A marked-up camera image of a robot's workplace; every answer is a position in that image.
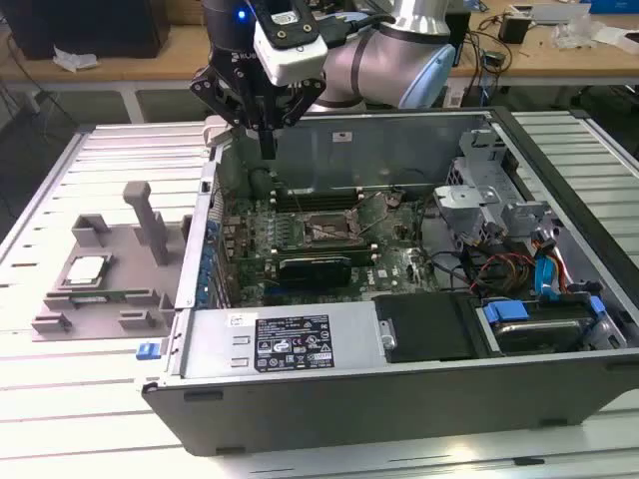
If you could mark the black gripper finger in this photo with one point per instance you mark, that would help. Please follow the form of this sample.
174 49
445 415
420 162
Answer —
307 102
214 97

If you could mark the thin metal locking lever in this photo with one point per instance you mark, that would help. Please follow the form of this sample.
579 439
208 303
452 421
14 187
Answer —
379 214
298 203

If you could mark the silver CPU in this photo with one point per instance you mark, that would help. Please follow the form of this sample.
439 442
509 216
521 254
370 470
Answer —
89 269

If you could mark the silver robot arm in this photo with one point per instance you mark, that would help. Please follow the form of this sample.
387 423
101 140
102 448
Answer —
379 65

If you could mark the CPU socket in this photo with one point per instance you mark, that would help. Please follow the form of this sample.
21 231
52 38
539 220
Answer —
324 228

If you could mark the white label sticker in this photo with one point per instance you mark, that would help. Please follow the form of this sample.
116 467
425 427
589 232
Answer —
342 136

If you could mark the RAM slot with white clips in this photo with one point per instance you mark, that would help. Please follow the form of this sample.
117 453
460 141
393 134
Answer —
319 190
319 200
373 248

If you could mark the round coin cell battery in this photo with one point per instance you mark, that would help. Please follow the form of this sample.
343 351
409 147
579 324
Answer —
393 199

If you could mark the blue card retention clip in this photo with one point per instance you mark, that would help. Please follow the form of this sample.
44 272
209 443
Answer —
201 295
203 275
207 255
213 230

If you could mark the crumpled white paper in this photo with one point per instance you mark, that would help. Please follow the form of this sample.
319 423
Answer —
75 60

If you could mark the tall black box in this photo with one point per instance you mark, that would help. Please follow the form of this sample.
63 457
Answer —
461 35

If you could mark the black graphics card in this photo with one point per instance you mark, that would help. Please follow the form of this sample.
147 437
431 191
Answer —
314 272

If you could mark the green motherboard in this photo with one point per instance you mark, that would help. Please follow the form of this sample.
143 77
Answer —
394 259

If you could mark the small black adapter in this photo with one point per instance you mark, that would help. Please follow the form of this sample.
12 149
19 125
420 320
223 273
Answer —
494 59

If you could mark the grey parts rack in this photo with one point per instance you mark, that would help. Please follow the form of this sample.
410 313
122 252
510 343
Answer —
125 279

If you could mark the small black box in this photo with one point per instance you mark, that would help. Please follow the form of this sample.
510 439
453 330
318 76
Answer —
513 30

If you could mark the green RAM stick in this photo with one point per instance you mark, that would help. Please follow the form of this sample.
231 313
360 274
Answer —
97 299

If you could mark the wooden desk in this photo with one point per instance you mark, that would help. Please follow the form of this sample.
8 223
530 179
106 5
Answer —
549 65

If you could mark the silver power supply unit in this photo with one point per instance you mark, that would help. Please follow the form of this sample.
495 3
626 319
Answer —
209 344

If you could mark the black drive bay cover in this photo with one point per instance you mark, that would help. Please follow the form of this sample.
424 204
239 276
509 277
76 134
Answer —
424 327

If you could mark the grey flat box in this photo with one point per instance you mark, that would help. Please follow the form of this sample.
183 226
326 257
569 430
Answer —
554 15

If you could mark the blue case latch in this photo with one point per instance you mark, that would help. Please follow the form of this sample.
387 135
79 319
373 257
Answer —
146 350

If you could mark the clear plastic bags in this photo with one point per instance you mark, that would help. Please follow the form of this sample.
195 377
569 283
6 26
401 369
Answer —
574 32

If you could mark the blue disk carrier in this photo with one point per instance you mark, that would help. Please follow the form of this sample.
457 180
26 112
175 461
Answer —
506 312

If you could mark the open black PC case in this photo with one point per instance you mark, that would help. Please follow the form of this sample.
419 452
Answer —
349 414

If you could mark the white flat box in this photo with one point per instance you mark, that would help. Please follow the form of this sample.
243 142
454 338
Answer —
619 40

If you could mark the blue box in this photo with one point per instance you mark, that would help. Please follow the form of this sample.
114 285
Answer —
614 6

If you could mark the silver hard disk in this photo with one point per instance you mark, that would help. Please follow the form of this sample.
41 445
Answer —
541 335

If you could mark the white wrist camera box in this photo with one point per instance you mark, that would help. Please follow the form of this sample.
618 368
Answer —
299 55

